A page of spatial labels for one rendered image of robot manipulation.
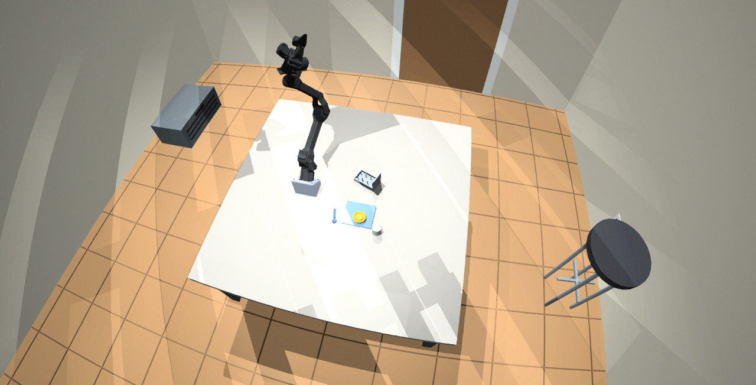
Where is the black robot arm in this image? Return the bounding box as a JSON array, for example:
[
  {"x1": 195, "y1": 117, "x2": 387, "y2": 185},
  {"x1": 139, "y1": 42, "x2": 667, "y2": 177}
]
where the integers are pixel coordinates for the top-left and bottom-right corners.
[{"x1": 276, "y1": 43, "x2": 330, "y2": 182}]

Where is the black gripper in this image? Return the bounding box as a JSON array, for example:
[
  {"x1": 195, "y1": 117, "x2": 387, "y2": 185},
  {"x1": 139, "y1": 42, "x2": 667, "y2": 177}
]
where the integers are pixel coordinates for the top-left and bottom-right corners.
[{"x1": 285, "y1": 34, "x2": 307, "y2": 71}]

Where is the yellow plate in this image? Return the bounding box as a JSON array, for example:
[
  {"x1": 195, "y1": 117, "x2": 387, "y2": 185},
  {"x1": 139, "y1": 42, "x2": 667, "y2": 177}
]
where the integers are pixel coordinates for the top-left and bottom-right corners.
[{"x1": 353, "y1": 211, "x2": 366, "y2": 223}]

